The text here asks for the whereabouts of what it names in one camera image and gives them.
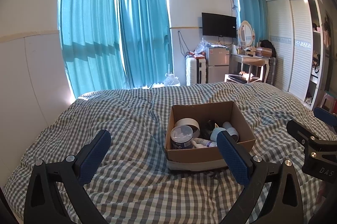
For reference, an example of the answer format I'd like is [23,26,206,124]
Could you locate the white small hair dryer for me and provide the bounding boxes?
[222,122,239,142]

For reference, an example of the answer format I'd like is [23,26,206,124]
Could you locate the white cream tube purple band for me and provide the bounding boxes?
[192,138,217,148]

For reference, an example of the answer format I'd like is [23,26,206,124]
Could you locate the light blue rounded case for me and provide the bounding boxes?
[210,127,227,142]

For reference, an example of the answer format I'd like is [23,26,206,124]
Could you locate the black round sunglasses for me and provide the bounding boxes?
[200,120,218,140]

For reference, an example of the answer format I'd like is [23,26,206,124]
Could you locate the clear plastic cotton swab container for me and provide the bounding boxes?
[170,125,193,150]

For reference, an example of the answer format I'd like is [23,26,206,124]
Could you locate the white tape roll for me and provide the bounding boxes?
[174,118,201,138]

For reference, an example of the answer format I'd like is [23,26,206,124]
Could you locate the pink plastic stool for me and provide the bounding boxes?
[320,93,336,113]

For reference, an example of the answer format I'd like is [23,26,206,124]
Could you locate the open cardboard box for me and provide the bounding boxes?
[164,101,255,172]

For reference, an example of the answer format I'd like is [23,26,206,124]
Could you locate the grey checked bed quilt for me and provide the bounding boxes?
[4,82,336,223]

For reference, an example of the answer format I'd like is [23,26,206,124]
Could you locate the white dressing table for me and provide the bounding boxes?
[232,54,270,83]

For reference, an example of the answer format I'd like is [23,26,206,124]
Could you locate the white sliding wardrobe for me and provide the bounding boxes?
[267,0,325,110]

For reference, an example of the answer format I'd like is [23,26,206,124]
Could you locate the white wooden chair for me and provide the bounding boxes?
[225,73,263,84]

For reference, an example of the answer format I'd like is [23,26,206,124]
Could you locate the oval vanity mirror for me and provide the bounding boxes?
[238,21,255,49]

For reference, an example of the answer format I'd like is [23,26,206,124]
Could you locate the silver mini fridge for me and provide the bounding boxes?
[206,46,230,84]

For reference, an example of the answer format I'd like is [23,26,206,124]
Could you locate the white suitcase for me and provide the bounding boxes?
[186,54,206,86]

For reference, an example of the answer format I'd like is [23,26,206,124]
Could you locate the right turquoise curtain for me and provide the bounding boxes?
[239,0,269,45]

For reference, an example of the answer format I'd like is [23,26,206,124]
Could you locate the turquoise curtain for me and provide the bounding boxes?
[118,0,173,88]
[239,0,269,45]
[58,0,126,97]

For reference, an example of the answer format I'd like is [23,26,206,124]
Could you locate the left turquoise curtain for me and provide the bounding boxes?
[58,0,126,97]

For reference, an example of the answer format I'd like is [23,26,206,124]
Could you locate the middle turquoise curtain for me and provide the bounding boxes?
[118,0,173,88]

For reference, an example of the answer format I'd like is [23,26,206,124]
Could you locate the black wall television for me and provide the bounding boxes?
[202,13,237,38]

